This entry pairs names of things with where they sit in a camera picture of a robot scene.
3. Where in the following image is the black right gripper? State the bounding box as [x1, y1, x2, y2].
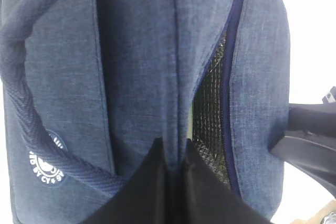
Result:
[270, 103, 335, 196]

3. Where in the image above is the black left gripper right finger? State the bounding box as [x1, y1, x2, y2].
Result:
[182, 140, 270, 224]

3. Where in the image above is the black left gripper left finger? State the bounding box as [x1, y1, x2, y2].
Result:
[83, 138, 169, 224]

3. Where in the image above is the dark navy fabric lunch bag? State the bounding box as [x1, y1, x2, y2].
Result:
[1, 0, 290, 223]

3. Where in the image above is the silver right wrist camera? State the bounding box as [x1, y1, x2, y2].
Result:
[322, 86, 336, 104]

